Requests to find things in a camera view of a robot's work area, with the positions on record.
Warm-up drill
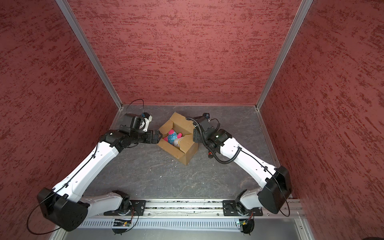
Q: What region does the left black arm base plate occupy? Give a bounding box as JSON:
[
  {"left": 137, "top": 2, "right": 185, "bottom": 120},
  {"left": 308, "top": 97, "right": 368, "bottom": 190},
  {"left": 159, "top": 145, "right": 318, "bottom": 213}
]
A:
[{"left": 103, "top": 200, "right": 147, "bottom": 217}]

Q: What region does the left aluminium corner post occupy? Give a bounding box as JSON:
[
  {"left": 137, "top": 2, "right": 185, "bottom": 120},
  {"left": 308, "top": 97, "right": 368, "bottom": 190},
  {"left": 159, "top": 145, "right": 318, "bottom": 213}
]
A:
[{"left": 56, "top": 0, "right": 124, "bottom": 110}]

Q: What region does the aluminium corner post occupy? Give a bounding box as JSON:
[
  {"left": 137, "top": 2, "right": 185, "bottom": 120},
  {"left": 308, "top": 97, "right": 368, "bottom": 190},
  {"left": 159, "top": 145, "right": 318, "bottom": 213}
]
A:
[
  {"left": 56, "top": 0, "right": 124, "bottom": 110},
  {"left": 256, "top": 0, "right": 313, "bottom": 111}
]

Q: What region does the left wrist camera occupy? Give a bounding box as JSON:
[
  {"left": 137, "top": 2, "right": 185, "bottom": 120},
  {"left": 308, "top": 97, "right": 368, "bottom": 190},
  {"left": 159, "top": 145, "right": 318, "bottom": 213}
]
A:
[{"left": 141, "top": 112, "right": 153, "bottom": 132}]

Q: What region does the aluminium front rail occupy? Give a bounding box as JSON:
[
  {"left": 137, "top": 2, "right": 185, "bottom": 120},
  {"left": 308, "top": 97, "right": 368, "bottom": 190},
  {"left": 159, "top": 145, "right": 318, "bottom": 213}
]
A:
[{"left": 83, "top": 197, "right": 305, "bottom": 218}]

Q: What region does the right aluminium corner post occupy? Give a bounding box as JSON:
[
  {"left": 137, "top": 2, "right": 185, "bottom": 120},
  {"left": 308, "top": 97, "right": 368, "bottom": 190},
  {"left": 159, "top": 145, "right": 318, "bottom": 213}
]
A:
[{"left": 256, "top": 0, "right": 313, "bottom": 111}]

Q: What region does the white slotted cable duct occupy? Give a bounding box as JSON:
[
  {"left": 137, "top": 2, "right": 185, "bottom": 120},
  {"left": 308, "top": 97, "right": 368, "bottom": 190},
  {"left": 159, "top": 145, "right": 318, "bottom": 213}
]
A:
[{"left": 79, "top": 218, "right": 240, "bottom": 231}]

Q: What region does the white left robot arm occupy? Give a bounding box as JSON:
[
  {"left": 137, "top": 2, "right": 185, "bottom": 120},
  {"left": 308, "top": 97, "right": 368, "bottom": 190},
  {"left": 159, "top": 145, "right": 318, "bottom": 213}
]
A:
[{"left": 37, "top": 112, "right": 162, "bottom": 232}]

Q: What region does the brown cardboard express box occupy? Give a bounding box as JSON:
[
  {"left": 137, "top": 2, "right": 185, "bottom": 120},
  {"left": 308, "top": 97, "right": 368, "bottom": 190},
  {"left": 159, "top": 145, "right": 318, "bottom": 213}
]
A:
[{"left": 158, "top": 112, "right": 198, "bottom": 166}]

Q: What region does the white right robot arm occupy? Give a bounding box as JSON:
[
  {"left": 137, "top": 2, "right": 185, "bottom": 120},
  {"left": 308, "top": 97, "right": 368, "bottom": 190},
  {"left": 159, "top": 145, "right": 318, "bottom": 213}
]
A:
[{"left": 186, "top": 113, "right": 292, "bottom": 216}]

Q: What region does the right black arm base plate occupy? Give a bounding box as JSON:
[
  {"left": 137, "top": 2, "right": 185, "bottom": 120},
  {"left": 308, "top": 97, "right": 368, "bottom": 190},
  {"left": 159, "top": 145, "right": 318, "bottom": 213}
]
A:
[{"left": 222, "top": 200, "right": 263, "bottom": 217}]

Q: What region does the white pink blue plush toy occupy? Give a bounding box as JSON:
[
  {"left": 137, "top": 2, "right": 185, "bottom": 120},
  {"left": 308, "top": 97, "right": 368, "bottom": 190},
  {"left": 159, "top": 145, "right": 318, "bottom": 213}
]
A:
[{"left": 164, "top": 129, "right": 184, "bottom": 148}]

